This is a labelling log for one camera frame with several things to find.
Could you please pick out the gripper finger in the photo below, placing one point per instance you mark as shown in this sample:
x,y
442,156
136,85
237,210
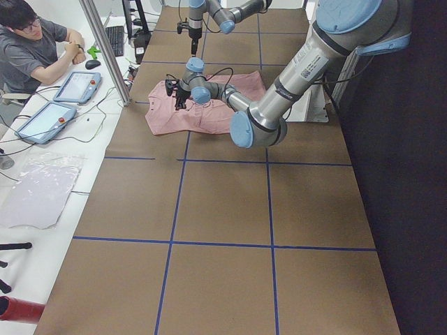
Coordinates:
x,y
180,104
194,47

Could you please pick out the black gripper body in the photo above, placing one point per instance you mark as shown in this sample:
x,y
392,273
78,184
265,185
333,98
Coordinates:
x,y
193,33
182,93

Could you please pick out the pink Snoopy t-shirt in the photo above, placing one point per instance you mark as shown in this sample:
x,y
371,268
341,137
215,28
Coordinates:
x,y
213,117

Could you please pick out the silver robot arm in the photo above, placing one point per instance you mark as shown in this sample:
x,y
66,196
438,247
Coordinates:
x,y
226,19
341,27

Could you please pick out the black keyboard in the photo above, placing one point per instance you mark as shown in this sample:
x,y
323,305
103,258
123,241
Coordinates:
x,y
115,35

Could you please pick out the black computer mouse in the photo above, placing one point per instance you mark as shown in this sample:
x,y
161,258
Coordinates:
x,y
91,64

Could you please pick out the far teach pendant tablet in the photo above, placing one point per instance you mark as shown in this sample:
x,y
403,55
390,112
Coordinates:
x,y
78,87

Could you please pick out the teach pendant tablet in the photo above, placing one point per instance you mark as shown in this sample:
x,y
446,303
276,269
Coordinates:
x,y
78,87
46,123

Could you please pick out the near teach pendant tablet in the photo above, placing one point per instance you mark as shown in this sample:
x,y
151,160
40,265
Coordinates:
x,y
46,123

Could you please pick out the seated man grey shirt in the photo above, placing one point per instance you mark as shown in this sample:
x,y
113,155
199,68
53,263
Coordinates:
x,y
35,51

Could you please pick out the clear plastic bag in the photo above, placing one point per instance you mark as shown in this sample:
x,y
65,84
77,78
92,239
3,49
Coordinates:
x,y
39,196

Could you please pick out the red cylinder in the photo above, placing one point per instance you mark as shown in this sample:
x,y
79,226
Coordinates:
x,y
18,310

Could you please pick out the aluminium frame post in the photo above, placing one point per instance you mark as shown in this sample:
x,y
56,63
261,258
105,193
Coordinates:
x,y
98,31

